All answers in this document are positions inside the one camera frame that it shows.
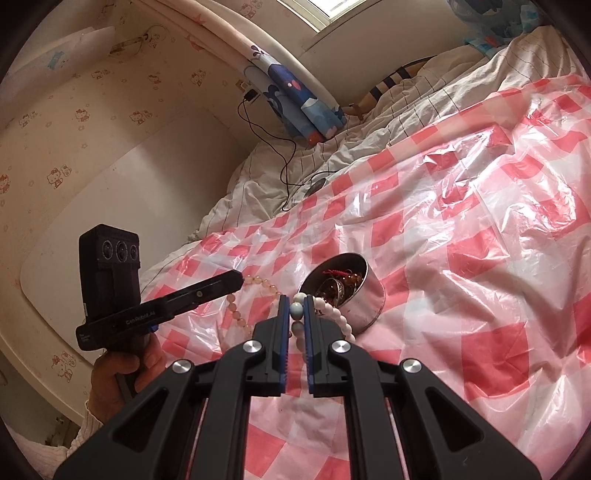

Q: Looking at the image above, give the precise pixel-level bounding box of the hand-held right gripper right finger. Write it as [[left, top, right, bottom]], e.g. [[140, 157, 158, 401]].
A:
[[303, 294, 541, 480]]

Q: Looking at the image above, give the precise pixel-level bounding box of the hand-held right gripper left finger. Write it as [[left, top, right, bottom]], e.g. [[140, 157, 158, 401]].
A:
[[53, 294, 293, 480]]

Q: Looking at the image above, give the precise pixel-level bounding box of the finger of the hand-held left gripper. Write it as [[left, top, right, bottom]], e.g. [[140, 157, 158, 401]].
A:
[[157, 271, 243, 325]]

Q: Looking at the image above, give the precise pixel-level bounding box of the white bead bracelet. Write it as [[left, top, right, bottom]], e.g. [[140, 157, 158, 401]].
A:
[[290, 293, 357, 366]]

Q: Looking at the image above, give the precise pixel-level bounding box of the pink bead bracelet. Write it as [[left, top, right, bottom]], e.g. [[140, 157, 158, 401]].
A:
[[222, 272, 282, 343]]

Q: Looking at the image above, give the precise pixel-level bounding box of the silver bangle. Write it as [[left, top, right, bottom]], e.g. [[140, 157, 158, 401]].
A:
[[322, 281, 352, 306]]

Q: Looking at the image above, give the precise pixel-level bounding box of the round metal tin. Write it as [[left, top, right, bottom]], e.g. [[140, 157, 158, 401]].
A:
[[298, 253, 386, 334]]

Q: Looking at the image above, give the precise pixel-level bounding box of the person's left forearm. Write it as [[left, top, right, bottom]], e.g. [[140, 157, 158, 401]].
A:
[[9, 399, 105, 480]]

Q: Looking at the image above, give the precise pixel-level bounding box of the person's left hand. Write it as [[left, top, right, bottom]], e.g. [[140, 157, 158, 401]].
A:
[[89, 333, 169, 425]]

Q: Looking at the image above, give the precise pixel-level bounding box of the cream headboard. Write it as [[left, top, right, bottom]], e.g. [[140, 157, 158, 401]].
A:
[[0, 108, 259, 416]]

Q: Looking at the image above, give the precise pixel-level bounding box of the red checked plastic sheet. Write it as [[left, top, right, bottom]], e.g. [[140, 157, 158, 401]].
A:
[[139, 74, 591, 480]]

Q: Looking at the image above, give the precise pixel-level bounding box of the blue printed curtain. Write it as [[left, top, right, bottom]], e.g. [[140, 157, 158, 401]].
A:
[[139, 0, 347, 145]]

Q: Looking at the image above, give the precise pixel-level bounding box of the white lined quilt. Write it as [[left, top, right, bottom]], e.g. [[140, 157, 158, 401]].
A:
[[187, 25, 583, 243]]

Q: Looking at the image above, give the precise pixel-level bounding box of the dark striped pillow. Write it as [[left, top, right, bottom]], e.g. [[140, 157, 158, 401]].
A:
[[344, 55, 437, 116]]

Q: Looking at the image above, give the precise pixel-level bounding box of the window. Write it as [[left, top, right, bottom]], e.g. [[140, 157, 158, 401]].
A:
[[277, 0, 379, 33]]

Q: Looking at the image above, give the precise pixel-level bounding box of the light blue printed cloth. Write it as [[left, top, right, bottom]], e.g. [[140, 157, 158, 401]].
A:
[[448, 0, 550, 56]]

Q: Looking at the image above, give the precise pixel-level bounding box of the black charging cable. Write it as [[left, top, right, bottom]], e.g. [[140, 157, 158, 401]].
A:
[[238, 90, 338, 213]]

